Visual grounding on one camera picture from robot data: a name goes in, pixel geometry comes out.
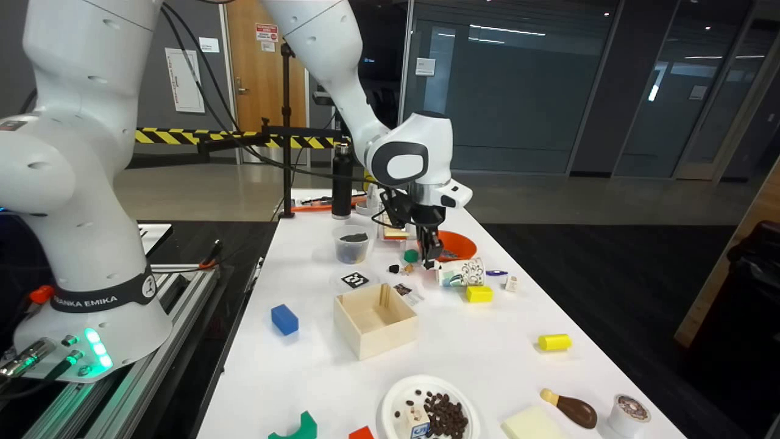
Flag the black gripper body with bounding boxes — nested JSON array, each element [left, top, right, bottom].
[[378, 183, 448, 234]]

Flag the orange plastic bowl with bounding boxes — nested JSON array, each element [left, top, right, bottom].
[[435, 230, 481, 263]]

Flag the patterned white mug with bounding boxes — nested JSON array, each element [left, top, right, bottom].
[[437, 258, 485, 291]]

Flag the small photo card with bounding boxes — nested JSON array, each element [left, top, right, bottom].
[[392, 281, 426, 310]]

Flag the clear plastic cup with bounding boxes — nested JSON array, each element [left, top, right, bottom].
[[334, 222, 375, 265]]

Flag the yellow cube block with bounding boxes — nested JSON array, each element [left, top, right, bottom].
[[460, 283, 498, 308]]

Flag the black cylinder device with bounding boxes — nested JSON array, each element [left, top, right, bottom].
[[330, 142, 359, 219]]

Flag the black and white tag card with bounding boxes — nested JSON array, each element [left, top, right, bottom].
[[339, 271, 372, 292]]

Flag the open wooden box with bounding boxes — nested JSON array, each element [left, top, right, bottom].
[[333, 281, 425, 364]]

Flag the red tool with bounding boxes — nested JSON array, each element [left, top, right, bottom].
[[294, 197, 337, 216]]

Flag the yellow cylinder block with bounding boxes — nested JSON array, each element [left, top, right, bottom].
[[535, 331, 576, 353]]

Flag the blue rectangular block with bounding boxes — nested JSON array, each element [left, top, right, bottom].
[[269, 303, 303, 338]]

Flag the white round plate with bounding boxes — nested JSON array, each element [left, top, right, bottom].
[[381, 372, 482, 439]]

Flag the dark beans on plate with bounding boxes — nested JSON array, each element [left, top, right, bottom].
[[423, 391, 471, 439]]

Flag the pale yellow sponge block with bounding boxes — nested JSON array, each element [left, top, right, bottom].
[[499, 403, 569, 439]]

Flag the wooden door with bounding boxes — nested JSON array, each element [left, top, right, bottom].
[[225, 0, 312, 136]]

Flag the red white door sign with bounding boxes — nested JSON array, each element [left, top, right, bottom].
[[255, 21, 284, 56]]

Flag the green arch block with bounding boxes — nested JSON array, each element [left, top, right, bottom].
[[265, 409, 322, 439]]

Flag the yellow black caution tape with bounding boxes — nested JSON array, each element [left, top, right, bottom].
[[131, 125, 352, 154]]

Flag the white paper notice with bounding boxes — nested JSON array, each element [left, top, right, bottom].
[[163, 45, 207, 116]]

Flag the small white cup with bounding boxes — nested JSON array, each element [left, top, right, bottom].
[[606, 392, 651, 439]]

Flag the black camera stand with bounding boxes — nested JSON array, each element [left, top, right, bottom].
[[198, 43, 350, 222]]

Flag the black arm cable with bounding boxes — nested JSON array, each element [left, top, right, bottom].
[[159, 0, 246, 150]]

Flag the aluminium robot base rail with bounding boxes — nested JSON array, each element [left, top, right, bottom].
[[0, 263, 225, 439]]

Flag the orange cable connector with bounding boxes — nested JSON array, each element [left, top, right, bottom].
[[28, 283, 58, 310]]

